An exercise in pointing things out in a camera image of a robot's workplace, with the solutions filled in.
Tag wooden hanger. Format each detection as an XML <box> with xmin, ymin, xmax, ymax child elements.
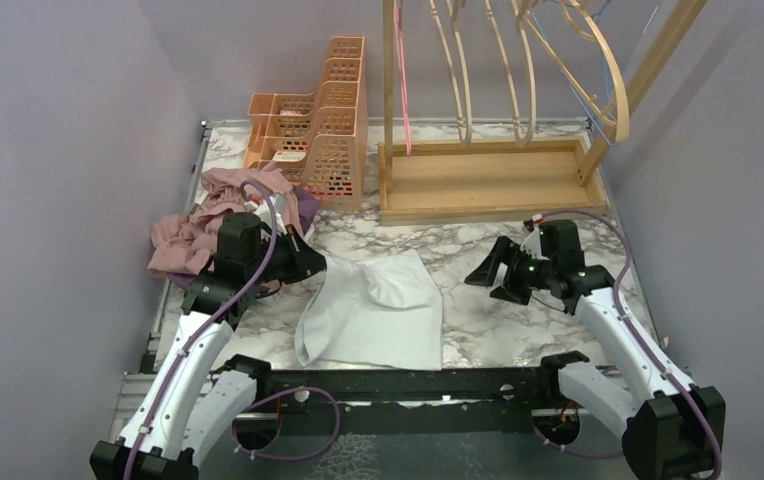
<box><xmin>513</xmin><ymin>1</ymin><xmax>630</xmax><ymax>146</ymax></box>
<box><xmin>483</xmin><ymin>0</ymin><xmax>538</xmax><ymax>150</ymax></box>
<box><xmin>428</xmin><ymin>0</ymin><xmax>473</xmax><ymax>148</ymax></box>

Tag purple cloth under pile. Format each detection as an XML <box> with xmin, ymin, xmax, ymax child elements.
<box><xmin>166</xmin><ymin>185</ymin><xmax>323</xmax><ymax>291</ymax></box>

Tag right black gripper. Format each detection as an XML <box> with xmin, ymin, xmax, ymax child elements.
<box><xmin>465</xmin><ymin>235</ymin><xmax>556</xmax><ymax>306</ymax></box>

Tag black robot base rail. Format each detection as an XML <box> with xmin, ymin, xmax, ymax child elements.
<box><xmin>223</xmin><ymin>351</ymin><xmax>587</xmax><ymax>444</ymax></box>

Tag white skirt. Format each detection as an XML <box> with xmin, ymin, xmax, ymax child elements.
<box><xmin>294</xmin><ymin>250</ymin><xmax>443</xmax><ymax>371</ymax></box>

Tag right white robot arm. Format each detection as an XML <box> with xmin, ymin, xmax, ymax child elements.
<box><xmin>465</xmin><ymin>214</ymin><xmax>726</xmax><ymax>479</ymax></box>

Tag blue wire hanger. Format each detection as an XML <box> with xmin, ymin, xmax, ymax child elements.
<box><xmin>527</xmin><ymin>0</ymin><xmax>662</xmax><ymax>130</ymax></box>

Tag pink clothes pile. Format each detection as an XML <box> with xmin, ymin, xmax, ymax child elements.
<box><xmin>147</xmin><ymin>162</ymin><xmax>306</xmax><ymax>277</ymax></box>

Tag wooden hanger rack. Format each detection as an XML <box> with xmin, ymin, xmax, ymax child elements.
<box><xmin>378</xmin><ymin>1</ymin><xmax>703</xmax><ymax>225</ymax></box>

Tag pink wire hanger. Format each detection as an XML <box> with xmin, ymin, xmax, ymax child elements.
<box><xmin>393</xmin><ymin>0</ymin><xmax>412</xmax><ymax>156</ymax></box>

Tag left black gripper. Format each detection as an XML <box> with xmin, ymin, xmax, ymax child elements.
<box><xmin>248</xmin><ymin>223</ymin><xmax>332</xmax><ymax>286</ymax></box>

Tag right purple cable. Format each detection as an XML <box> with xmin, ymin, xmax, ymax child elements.
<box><xmin>527</xmin><ymin>208</ymin><xmax>724</xmax><ymax>480</ymax></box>

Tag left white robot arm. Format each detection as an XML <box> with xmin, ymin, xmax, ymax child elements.
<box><xmin>89</xmin><ymin>208</ymin><xmax>326</xmax><ymax>479</ymax></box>

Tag orange plastic file organizer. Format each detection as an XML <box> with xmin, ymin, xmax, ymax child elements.
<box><xmin>244</xmin><ymin>36</ymin><xmax>368</xmax><ymax>210</ymax></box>

